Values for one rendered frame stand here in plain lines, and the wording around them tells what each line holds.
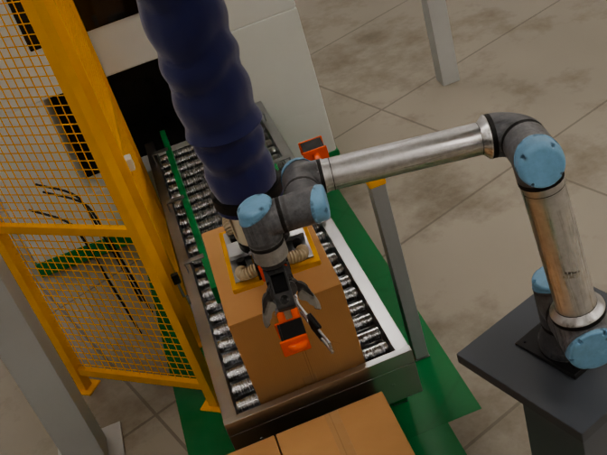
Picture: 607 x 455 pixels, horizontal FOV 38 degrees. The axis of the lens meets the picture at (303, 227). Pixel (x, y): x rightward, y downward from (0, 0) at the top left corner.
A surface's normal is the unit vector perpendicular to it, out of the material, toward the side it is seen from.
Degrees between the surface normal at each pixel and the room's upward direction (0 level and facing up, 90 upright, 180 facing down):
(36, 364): 90
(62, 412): 90
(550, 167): 81
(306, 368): 90
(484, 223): 0
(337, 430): 0
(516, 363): 0
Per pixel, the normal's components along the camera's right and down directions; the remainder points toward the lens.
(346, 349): 0.25, 0.51
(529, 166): 0.08, 0.41
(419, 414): -0.26, -0.79
